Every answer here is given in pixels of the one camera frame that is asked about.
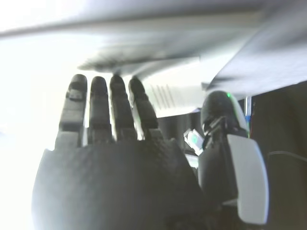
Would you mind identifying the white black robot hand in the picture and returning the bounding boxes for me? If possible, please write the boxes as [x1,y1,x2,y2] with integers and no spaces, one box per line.
[31,73,270,230]

